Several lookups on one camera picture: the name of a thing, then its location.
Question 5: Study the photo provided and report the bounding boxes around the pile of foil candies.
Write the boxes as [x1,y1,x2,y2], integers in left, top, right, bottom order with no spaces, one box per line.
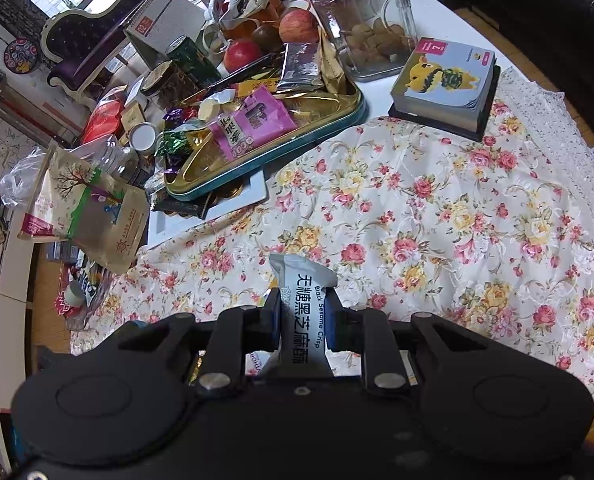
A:
[154,107,213,159]

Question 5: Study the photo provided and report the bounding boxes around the large teal tin tray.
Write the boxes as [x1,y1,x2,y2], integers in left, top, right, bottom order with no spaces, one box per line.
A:
[164,67,367,204]

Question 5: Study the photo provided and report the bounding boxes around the white flat board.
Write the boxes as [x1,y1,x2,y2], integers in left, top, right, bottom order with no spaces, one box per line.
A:
[147,167,269,251]

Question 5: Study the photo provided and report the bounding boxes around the yellow cartoon card book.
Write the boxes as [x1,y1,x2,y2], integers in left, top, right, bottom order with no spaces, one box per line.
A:
[388,37,502,142]

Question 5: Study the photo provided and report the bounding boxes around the floral tablecloth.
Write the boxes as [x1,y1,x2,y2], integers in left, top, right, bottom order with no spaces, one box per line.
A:
[69,67,594,402]

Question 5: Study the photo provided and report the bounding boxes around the white round lid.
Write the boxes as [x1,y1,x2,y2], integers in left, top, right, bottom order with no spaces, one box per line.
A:
[129,122,159,156]

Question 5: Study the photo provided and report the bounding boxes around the beige snack packet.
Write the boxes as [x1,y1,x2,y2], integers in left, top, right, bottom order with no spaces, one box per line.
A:
[319,30,350,96]

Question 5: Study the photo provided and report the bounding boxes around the pile of snack packets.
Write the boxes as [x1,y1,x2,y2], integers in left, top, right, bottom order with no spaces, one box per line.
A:
[52,260,124,332]

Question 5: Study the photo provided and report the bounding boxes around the black chocolate coin tray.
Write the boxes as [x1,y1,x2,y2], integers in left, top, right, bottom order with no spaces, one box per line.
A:
[152,187,246,221]

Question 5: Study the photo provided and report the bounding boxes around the pale green tape roll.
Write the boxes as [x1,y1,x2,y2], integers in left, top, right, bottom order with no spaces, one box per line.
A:
[67,280,89,307]

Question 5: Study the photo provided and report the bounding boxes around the purple chaise sofa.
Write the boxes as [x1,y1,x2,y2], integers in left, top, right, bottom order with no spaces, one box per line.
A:
[41,0,238,109]

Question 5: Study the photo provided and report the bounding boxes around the brown paper bag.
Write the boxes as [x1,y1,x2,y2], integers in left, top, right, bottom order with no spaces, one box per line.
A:
[18,140,150,276]

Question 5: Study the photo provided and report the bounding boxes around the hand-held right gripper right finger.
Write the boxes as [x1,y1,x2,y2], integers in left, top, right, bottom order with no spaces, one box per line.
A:
[325,295,518,397]

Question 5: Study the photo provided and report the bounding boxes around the white desk calendar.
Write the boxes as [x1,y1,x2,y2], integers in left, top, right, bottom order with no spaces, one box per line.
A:
[123,0,213,69]

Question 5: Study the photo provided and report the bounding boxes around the red gift bag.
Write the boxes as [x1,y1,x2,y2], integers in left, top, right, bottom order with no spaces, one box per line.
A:
[81,97,128,146]

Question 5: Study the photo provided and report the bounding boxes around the white cabinet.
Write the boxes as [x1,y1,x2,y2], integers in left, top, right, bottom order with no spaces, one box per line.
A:
[0,210,38,461]

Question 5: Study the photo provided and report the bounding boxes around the glass jar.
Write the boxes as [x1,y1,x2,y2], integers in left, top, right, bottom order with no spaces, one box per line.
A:
[91,135,145,184]

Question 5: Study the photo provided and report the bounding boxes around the silver foil packet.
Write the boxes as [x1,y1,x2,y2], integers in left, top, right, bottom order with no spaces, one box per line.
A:
[277,42,323,94]

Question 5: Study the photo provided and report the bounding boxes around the white grey snack packet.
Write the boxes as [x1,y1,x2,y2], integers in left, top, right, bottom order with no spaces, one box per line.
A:
[247,253,338,378]

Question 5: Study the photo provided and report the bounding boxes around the clear cookie jar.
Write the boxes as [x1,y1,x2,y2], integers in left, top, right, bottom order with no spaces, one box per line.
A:
[297,0,419,84]

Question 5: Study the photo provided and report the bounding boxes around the white plastic bag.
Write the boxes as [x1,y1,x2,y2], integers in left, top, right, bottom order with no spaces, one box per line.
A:
[0,147,48,207]

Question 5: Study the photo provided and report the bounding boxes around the round patterned wall ornament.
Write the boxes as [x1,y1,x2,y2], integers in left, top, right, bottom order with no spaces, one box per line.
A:
[4,37,40,76]

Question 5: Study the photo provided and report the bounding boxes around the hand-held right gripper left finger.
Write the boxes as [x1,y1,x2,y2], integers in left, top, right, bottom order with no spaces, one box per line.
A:
[94,287,284,398]

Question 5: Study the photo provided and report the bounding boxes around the brown kiwi fruit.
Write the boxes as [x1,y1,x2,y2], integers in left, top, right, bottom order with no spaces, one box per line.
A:
[251,25,282,54]

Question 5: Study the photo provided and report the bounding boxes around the green drink can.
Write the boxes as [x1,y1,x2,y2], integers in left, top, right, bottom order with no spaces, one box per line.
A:
[164,35,222,79]

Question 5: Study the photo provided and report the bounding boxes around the pink snack packet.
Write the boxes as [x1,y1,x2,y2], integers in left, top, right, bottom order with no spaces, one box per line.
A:
[209,85,298,161]

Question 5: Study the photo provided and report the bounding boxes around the red apple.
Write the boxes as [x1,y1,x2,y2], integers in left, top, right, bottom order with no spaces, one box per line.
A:
[278,8,320,44]
[224,40,263,74]

